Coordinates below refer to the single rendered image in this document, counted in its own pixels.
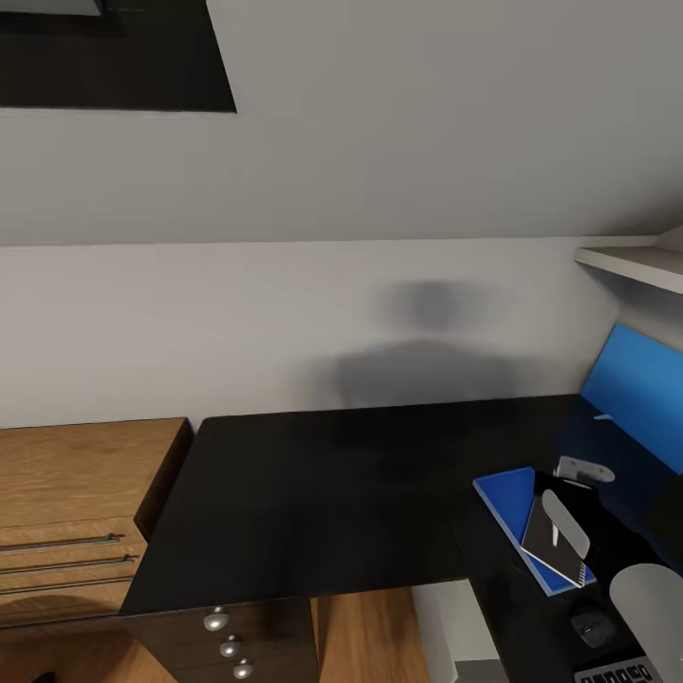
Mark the folder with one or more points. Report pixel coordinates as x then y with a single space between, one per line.
509 496

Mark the monitor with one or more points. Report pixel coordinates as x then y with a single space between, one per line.
664 523

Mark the desktop computer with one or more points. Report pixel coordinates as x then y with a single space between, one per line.
457 644

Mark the notebook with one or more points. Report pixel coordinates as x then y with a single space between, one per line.
559 556

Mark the keyboard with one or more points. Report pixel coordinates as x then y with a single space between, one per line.
637 670

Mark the mouse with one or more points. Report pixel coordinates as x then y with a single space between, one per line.
594 627

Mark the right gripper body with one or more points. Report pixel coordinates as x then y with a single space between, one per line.
543 481

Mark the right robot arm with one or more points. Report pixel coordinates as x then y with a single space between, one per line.
647 593

